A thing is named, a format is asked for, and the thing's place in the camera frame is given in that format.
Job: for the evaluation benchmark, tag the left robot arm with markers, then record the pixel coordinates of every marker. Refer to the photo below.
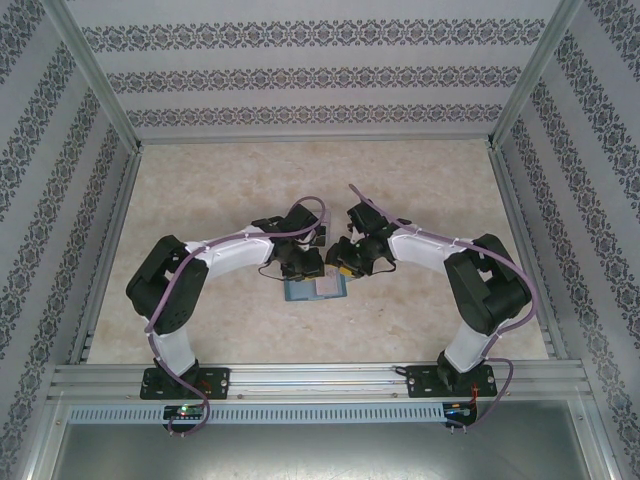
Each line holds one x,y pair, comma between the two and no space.
235,252

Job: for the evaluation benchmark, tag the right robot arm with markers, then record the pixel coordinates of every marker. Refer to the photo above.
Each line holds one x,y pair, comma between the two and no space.
425,250

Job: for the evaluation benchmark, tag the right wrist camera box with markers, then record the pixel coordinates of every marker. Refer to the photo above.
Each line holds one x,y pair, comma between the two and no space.
367,216

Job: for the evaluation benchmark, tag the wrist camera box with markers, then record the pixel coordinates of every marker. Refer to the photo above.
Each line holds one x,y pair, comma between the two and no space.
367,216
301,219

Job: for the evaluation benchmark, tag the blue leather card holder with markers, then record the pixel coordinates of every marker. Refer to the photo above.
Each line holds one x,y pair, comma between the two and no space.
300,292

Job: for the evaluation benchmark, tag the grey metal panel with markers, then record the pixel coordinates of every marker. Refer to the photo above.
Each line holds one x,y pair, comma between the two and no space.
325,450

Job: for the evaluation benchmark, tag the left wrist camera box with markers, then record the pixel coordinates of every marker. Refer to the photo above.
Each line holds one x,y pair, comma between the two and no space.
301,219

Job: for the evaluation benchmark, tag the aluminium side rail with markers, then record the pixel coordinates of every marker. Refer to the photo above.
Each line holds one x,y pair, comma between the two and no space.
102,260
530,260

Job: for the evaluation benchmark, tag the white cherry blossom card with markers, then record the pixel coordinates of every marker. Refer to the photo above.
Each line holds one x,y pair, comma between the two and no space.
327,286

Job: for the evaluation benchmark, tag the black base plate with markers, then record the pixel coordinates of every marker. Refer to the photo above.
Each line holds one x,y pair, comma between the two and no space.
220,382
420,382

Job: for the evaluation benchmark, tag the aluminium rail beam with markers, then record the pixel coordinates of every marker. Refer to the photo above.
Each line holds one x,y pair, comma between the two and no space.
315,380

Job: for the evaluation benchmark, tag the small circuit board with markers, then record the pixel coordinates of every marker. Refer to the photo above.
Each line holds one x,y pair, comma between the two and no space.
185,411
460,410

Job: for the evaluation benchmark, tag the aluminium frame post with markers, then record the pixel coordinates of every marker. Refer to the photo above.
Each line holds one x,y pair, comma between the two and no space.
95,75
537,75

